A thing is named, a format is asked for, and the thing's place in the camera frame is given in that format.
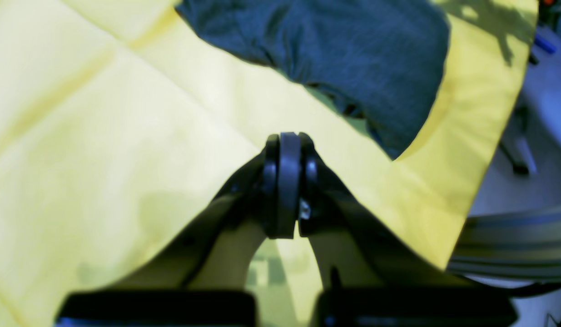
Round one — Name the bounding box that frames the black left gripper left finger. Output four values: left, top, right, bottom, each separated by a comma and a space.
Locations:
55, 133, 289, 327

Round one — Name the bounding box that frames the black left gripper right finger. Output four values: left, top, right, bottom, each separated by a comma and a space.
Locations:
289, 133, 518, 327

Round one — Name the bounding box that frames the dark grey long-sleeve T-shirt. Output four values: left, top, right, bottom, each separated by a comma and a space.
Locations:
174, 0, 451, 161

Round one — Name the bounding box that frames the yellow table cloth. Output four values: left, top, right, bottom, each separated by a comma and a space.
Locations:
0, 0, 538, 327

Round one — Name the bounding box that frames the grey aluminium table rail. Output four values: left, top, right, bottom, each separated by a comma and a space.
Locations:
447, 205, 561, 283

